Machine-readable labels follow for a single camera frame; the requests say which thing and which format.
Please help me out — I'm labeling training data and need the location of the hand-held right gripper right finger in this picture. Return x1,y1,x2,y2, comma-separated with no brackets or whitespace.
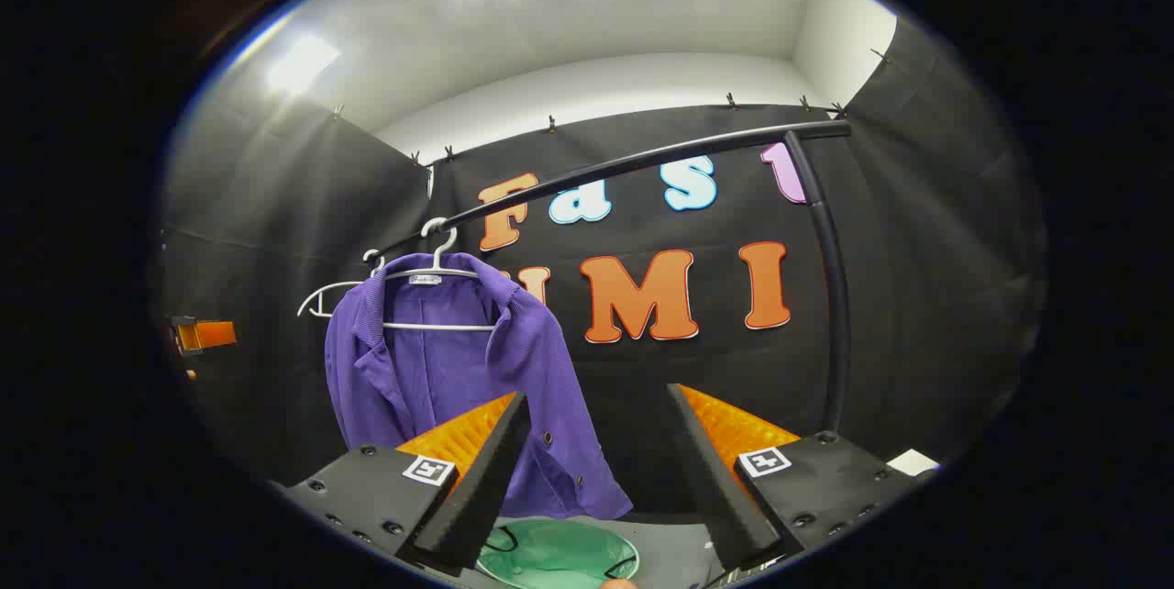
666,383,941,573

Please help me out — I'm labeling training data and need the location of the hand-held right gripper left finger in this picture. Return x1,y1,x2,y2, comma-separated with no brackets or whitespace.
275,392,533,576

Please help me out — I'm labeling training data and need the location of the green laundry hamper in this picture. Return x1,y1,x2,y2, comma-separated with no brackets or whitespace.
477,518,640,589

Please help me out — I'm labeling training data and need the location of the purple corduroy shirt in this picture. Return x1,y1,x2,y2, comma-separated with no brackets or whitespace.
324,251,634,521

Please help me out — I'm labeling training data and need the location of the white clothes hanger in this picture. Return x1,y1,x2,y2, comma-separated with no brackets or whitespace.
381,217,501,333
296,249,388,320

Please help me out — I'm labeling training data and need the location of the black clothes rack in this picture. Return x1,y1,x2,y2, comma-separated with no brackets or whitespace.
374,119,854,436

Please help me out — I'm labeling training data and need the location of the ceiling light panel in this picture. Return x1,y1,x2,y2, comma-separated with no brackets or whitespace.
266,34,342,95

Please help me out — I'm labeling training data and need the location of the row of backdrop clips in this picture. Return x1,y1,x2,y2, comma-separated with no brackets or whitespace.
330,48,891,168

